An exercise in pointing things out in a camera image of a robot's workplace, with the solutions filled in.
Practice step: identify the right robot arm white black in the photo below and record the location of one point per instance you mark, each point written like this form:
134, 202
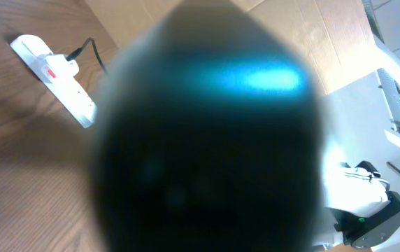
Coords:
359, 211

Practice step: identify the white power strip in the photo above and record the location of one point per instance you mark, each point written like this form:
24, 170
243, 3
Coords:
58, 75

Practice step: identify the brown cardboard panel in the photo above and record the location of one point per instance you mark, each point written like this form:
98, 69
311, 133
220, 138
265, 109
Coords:
332, 36

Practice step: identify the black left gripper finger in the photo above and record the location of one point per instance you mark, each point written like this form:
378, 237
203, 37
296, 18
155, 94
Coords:
208, 138

